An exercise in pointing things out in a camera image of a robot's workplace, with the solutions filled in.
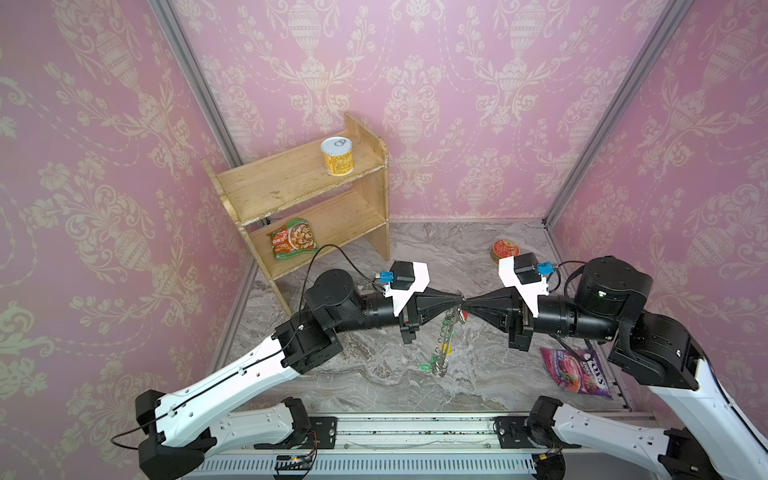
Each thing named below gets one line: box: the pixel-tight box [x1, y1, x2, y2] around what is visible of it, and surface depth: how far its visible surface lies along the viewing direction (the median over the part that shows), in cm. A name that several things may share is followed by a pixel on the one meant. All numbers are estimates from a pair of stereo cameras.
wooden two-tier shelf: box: [201, 115, 390, 317], surface depth 77 cm
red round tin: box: [491, 240, 521, 263], surface depth 111 cm
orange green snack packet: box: [267, 218, 320, 261], surface depth 87 cm
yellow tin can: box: [320, 136, 354, 176], surface depth 72 cm
